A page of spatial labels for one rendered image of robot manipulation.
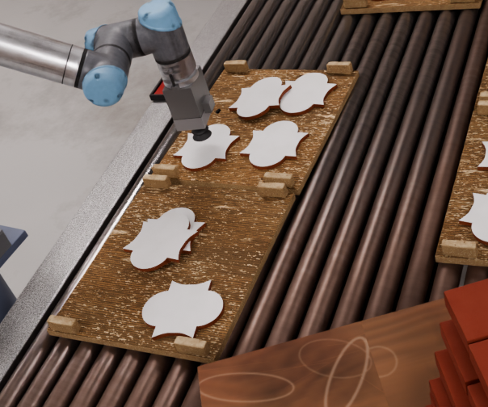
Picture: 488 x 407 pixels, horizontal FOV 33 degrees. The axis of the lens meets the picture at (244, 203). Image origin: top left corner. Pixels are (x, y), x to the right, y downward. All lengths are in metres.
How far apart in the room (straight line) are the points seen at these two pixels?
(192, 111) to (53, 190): 1.94
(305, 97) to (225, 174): 0.28
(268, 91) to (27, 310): 0.72
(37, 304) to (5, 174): 2.20
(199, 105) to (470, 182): 0.56
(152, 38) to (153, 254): 0.42
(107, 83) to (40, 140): 2.44
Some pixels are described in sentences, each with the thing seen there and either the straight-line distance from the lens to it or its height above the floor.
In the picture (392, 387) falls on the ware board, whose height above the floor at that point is 1.04.
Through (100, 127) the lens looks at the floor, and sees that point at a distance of 3.82.
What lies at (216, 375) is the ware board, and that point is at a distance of 1.21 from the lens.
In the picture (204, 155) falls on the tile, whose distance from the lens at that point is 1.76.
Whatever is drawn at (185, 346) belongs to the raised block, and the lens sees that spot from 1.37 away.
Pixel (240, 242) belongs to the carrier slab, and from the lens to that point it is 1.53.
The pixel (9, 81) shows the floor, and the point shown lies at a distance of 4.53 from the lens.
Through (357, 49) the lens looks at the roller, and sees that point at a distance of 2.02.
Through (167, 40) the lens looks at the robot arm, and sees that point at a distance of 1.60.
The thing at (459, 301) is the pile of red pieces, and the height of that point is 1.32.
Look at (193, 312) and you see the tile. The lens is 1.43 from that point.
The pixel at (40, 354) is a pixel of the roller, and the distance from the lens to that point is 1.55.
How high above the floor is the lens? 1.96
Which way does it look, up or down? 40 degrees down
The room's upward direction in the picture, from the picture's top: 19 degrees counter-clockwise
